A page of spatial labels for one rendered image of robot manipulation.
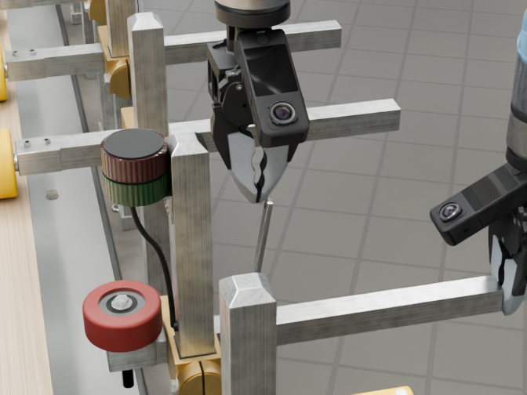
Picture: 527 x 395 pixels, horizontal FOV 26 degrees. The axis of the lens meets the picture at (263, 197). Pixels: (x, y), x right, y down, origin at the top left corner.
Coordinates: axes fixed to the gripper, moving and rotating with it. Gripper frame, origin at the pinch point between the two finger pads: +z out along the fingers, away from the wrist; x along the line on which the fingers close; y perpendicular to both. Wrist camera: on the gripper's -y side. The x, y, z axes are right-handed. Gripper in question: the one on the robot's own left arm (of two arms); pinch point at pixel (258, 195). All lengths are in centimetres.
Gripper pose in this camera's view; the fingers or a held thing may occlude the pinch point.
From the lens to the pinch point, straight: 114.4
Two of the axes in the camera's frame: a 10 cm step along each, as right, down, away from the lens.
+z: 0.0, 8.5, 5.3
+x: -9.7, 1.2, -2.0
